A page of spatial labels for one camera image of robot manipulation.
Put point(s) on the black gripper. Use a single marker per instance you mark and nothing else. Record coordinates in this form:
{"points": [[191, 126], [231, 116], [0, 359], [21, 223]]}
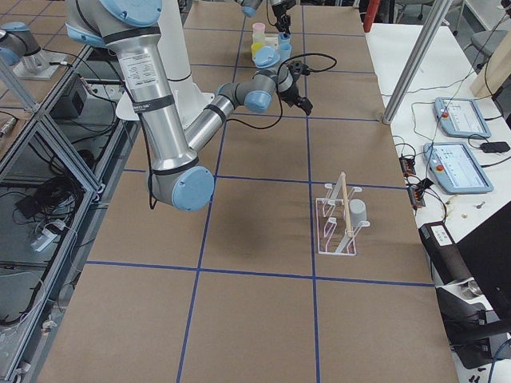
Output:
{"points": [[291, 94], [278, 9]]}

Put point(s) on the pink cup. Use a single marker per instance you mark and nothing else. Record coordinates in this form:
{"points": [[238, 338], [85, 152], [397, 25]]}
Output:
{"points": [[258, 28]]}

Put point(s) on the grey plastic cup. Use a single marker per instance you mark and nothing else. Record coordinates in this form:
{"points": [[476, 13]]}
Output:
{"points": [[358, 211]]}

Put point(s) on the light blue cup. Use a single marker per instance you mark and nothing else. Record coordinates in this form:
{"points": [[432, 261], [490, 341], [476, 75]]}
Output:
{"points": [[284, 38]]}

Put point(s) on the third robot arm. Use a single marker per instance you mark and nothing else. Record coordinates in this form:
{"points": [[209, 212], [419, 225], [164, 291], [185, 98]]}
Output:
{"points": [[21, 50]]}

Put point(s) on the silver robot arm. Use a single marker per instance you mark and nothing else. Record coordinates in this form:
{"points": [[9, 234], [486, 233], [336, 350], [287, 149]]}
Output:
{"points": [[132, 30], [249, 7]]}

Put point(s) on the cream white cup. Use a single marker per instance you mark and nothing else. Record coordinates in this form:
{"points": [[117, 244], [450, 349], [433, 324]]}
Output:
{"points": [[258, 38]]}

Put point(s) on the yellow cup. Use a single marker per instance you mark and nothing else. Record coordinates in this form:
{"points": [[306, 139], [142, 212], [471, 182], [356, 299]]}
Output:
{"points": [[255, 47]]}

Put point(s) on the cream rabbit tray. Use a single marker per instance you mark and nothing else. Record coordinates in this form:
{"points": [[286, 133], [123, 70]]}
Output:
{"points": [[275, 41]]}

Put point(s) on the red cylinder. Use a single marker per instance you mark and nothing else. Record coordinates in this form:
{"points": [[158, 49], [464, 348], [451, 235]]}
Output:
{"points": [[370, 15]]}

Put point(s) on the far teach pendant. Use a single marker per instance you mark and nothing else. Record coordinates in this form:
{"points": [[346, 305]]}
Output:
{"points": [[461, 117]]}

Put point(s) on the teach pendant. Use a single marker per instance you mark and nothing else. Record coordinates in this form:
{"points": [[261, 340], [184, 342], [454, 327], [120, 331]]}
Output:
{"points": [[456, 169], [461, 117]]}

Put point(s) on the near teach pendant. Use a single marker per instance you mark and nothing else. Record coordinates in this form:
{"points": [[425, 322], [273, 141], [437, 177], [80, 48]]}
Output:
{"points": [[456, 169]]}

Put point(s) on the black monitor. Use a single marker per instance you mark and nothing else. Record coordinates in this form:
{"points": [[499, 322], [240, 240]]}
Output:
{"points": [[486, 253]]}

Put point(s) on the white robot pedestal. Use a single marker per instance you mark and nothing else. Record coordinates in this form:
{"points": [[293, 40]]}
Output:
{"points": [[190, 101]]}

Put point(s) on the white wire cup rack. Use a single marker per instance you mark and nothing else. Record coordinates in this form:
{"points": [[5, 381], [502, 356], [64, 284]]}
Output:
{"points": [[335, 234]]}

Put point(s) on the aluminium frame post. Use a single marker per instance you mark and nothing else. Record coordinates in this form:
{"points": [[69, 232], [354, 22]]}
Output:
{"points": [[421, 46]]}

